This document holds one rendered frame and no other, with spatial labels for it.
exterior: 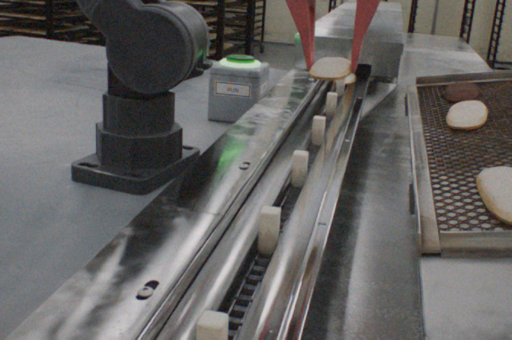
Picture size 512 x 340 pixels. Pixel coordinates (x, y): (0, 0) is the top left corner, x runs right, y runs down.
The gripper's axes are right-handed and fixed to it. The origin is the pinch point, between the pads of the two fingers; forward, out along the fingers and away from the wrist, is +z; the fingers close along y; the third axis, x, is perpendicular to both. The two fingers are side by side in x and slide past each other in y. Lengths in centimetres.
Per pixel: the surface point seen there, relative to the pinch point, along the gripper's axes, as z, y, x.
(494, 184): 4.6, 12.6, -18.0
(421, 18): 49, 35, 700
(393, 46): 3.8, 5.5, 45.0
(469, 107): 4.5, 13.3, 4.2
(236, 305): 10.6, -2.3, -26.7
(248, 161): 8.2, -6.3, -7.2
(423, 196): 5.9, 8.3, -18.0
